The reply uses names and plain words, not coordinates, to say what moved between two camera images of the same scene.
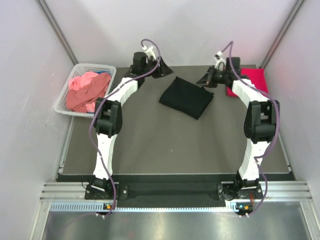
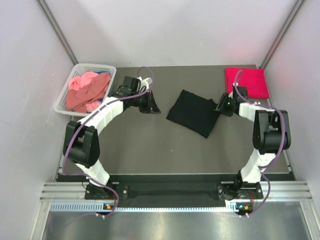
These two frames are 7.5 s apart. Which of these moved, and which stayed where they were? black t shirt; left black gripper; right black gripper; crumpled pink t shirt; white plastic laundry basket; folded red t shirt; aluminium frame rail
Moved: right black gripper; black t shirt; left black gripper
Stayed: crumpled pink t shirt; white plastic laundry basket; folded red t shirt; aluminium frame rail
